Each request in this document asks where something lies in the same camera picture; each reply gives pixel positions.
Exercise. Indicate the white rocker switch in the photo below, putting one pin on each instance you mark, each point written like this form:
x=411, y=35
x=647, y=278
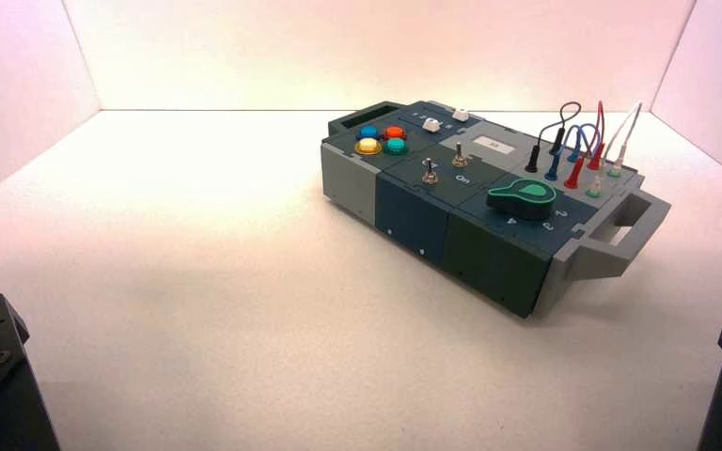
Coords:
x=460, y=114
x=431, y=125

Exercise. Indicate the green rotary knob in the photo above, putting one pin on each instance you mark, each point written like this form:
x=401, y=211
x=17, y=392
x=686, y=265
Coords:
x=520, y=199

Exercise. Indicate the white label plate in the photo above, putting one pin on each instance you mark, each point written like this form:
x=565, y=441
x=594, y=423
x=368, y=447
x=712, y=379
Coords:
x=493, y=145

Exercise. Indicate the blue push button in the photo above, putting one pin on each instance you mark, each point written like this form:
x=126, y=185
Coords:
x=368, y=132

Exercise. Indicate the teal push button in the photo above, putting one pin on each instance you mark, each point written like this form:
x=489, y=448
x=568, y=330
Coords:
x=395, y=146

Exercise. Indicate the grey and blue task box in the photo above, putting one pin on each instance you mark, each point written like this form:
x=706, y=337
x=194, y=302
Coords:
x=411, y=215

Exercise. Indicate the red push button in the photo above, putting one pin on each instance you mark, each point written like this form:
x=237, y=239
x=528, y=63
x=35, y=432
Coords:
x=394, y=132

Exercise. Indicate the yellow push button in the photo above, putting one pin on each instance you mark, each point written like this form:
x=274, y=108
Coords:
x=368, y=146

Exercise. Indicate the metal toggle switch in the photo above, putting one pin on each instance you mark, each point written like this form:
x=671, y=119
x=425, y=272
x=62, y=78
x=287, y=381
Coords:
x=429, y=174
x=459, y=158

